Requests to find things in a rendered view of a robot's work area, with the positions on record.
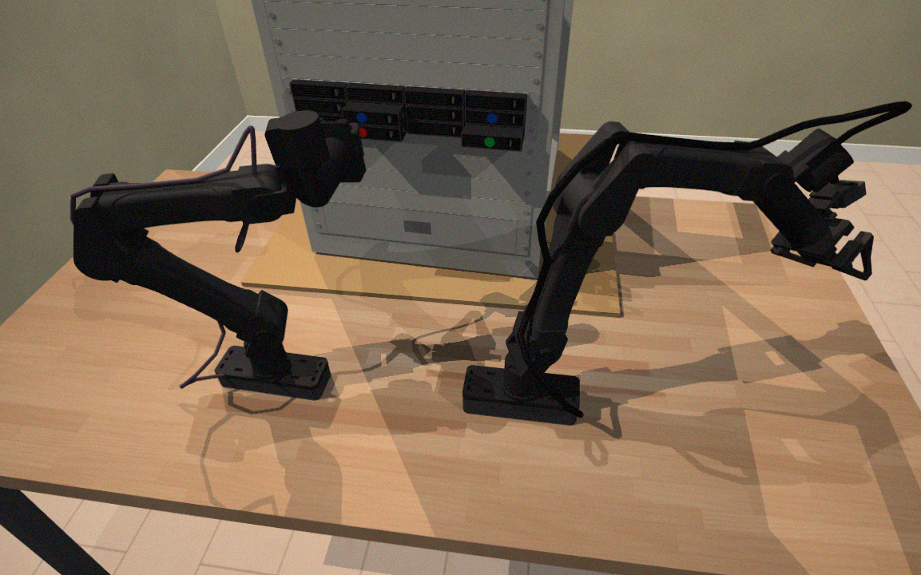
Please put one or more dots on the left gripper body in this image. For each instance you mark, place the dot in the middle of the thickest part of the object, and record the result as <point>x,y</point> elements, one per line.
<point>344,149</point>

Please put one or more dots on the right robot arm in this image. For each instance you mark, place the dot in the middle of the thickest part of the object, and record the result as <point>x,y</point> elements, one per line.
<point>596,203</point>

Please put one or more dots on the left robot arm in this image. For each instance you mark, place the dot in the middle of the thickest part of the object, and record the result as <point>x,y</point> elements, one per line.
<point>302,170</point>

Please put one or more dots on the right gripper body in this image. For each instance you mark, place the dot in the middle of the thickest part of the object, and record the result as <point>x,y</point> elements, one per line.
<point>816,232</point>

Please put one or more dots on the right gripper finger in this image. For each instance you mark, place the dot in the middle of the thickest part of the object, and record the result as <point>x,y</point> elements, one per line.
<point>866,238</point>
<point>787,254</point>

